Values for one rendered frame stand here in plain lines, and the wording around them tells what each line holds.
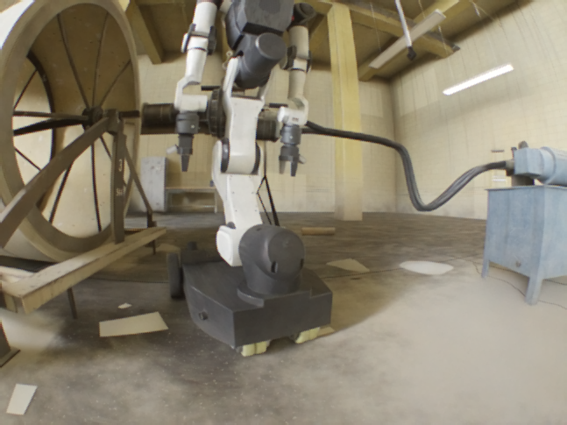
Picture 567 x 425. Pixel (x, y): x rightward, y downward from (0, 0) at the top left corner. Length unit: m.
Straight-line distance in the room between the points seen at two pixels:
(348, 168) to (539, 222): 4.83
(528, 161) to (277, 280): 1.24
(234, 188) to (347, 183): 4.77
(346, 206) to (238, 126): 4.75
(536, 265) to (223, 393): 1.25
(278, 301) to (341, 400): 0.29
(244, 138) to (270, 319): 0.66
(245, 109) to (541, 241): 1.37
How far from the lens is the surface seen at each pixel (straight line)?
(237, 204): 0.89
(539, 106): 8.28
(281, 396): 0.60
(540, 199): 1.27
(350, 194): 5.61
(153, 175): 8.85
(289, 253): 0.60
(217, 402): 0.59
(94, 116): 1.59
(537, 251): 1.28
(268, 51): 0.84
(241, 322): 0.61
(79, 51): 2.42
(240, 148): 0.95
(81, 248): 1.50
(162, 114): 1.41
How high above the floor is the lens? 0.43
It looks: 3 degrees down
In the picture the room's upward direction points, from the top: 1 degrees clockwise
